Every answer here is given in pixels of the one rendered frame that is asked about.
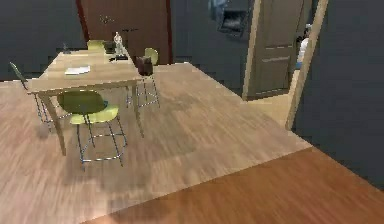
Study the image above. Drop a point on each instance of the dark brown box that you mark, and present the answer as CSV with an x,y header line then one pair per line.
x,y
144,65

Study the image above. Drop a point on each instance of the white statuette on black base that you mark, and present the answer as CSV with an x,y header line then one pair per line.
x,y
119,45

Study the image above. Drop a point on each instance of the light wooden dining table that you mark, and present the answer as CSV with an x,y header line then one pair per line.
x,y
100,70

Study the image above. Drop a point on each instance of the grey brown room door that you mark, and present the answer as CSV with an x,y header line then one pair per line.
x,y
276,50

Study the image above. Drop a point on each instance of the dark bowl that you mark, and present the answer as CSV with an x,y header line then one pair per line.
x,y
109,46

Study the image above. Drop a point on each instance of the reddish brown room door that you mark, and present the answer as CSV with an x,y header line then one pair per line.
x,y
126,26

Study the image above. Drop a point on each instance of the white paper sheet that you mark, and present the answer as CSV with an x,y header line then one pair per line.
x,y
77,70

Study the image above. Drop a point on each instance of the small dark object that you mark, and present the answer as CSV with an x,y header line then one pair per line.
x,y
66,50

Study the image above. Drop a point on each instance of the framed wall picture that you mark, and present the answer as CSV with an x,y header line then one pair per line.
x,y
231,16

